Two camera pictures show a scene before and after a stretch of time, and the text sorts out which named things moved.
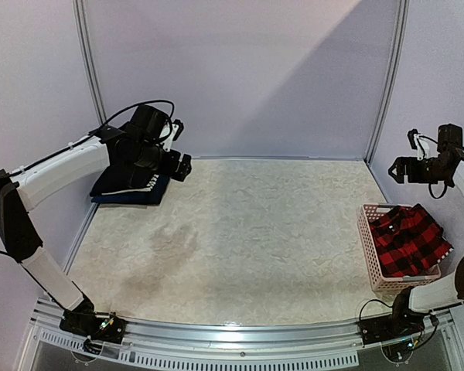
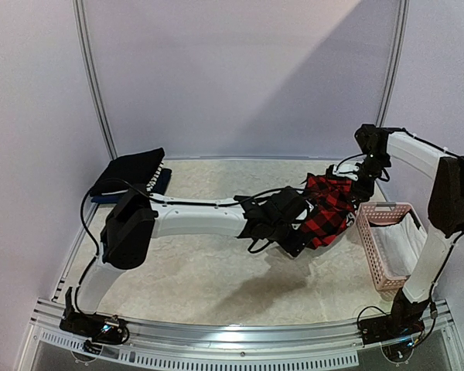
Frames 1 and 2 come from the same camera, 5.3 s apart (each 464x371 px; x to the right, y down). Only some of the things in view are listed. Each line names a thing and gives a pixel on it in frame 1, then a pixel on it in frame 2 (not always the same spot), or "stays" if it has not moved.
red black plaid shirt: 408,240 to 332,203
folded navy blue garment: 153,196 stays
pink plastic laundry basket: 383,282 stays
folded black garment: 121,178 stays
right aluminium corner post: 401,36 stays
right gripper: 406,170 to 357,191
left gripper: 169,168 to 295,246
